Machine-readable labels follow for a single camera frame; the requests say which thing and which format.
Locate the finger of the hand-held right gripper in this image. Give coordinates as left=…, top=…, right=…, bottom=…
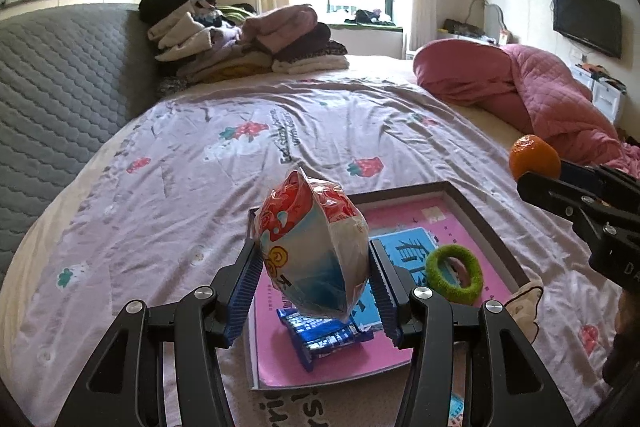
left=516, top=172, right=640, bottom=295
left=560, top=159, right=640, bottom=215

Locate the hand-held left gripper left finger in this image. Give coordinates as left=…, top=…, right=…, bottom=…
left=57, top=237, right=263, bottom=427

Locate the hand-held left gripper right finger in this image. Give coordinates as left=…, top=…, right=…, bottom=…
left=369, top=238, right=578, bottom=427

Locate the orange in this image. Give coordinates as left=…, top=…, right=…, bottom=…
left=509, top=134, right=562, bottom=182

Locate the green fuzzy ring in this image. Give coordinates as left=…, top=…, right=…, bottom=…
left=426, top=244, right=485, bottom=305

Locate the blue snack packet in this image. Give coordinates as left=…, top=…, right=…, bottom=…
left=277, top=307, right=373, bottom=373

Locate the plastic-wrapped snack cup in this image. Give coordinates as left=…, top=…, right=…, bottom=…
left=254, top=167, right=371, bottom=322

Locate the grey cardboard box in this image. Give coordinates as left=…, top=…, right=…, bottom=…
left=246, top=180, right=531, bottom=392

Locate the white plush toy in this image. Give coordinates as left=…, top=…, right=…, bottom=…
left=502, top=277, right=545, bottom=338

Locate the pink and blue book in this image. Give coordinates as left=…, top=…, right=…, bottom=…
left=252, top=202, right=516, bottom=390

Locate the white storage cabinet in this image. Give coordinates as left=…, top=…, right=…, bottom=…
left=570, top=64, right=628, bottom=128

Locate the pink quilt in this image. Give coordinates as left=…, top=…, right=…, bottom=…
left=412, top=39, right=640, bottom=178

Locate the strawberry printed bed sheet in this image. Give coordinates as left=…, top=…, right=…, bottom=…
left=0, top=72, right=640, bottom=427

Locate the black television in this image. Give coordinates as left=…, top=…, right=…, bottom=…
left=552, top=0, right=623, bottom=59

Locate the dark cloth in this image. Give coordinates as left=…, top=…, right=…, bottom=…
left=345, top=8, right=398, bottom=28

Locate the pile of folded clothes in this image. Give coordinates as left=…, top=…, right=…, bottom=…
left=137, top=0, right=351, bottom=90

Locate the grey quilted headboard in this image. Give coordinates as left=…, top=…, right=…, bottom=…
left=0, top=2, right=161, bottom=278

